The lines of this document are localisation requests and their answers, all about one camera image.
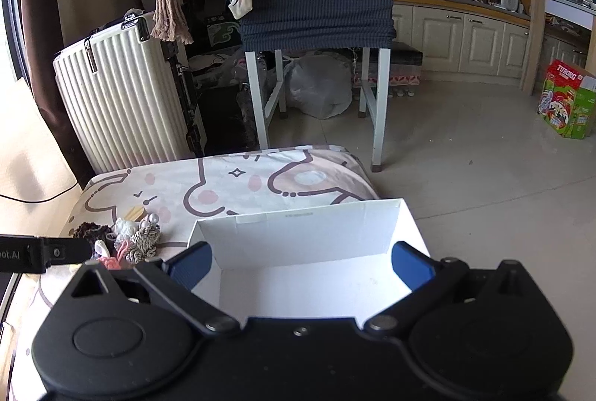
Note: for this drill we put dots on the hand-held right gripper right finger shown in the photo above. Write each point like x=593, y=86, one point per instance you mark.
x=409, y=263

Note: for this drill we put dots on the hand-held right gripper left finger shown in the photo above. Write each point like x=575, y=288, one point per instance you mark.
x=188, y=266

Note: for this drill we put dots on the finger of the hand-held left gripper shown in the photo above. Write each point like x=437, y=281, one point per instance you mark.
x=70, y=251

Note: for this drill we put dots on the dark scrunchie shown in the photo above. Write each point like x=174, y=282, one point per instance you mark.
x=91, y=231

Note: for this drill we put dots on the small white cloth piece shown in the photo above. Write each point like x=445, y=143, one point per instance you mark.
x=101, y=248

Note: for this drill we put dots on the pink knitted item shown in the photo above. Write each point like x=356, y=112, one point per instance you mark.
x=111, y=262

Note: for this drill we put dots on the small silver bell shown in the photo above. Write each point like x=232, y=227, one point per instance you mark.
x=153, y=220

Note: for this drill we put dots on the small wooden block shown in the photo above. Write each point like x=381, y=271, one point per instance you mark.
x=136, y=213

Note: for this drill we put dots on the white cardboard box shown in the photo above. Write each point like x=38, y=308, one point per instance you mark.
x=302, y=238

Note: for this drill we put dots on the cartoon printed bed sheet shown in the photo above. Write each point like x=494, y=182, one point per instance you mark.
x=233, y=186

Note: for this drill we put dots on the white ribbed suitcase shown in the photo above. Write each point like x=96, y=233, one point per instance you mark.
x=125, y=103

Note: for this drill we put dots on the translucent plastic bag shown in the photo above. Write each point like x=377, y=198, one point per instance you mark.
x=321, y=89

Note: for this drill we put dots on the brown curtain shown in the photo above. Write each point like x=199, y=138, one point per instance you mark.
x=46, y=56

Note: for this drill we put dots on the dark low bench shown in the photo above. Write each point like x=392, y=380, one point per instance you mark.
x=400, y=61

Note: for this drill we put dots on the green and red carton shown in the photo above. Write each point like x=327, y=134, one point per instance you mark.
x=568, y=103

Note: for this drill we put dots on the cream kitchen cabinets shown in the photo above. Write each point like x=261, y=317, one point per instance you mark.
x=465, y=42

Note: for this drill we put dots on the light wooden desk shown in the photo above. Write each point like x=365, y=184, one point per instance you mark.
x=535, y=37

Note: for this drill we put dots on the white table frame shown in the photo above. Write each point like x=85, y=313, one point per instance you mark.
x=379, y=103

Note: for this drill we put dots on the black window frame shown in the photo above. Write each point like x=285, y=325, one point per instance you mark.
x=11, y=19

